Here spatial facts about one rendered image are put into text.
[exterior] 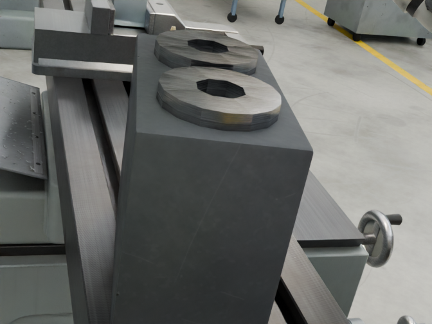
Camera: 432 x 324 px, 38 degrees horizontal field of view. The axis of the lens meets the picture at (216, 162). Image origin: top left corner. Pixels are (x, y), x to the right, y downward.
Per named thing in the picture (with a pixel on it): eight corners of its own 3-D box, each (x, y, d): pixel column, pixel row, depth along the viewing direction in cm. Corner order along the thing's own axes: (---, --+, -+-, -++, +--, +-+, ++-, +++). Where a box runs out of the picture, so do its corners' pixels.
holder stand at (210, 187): (227, 210, 69) (263, 35, 60) (261, 359, 50) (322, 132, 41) (117, 200, 67) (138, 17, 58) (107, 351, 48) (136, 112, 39)
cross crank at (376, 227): (371, 244, 136) (387, 198, 131) (399, 279, 127) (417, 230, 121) (305, 246, 131) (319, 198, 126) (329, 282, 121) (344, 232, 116)
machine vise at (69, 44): (225, 59, 117) (235, 1, 112) (248, 89, 105) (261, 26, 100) (31, 43, 107) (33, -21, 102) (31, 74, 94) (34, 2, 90)
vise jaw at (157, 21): (169, 18, 110) (172, -5, 108) (184, 40, 99) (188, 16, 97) (135, 15, 108) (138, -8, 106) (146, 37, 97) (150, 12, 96)
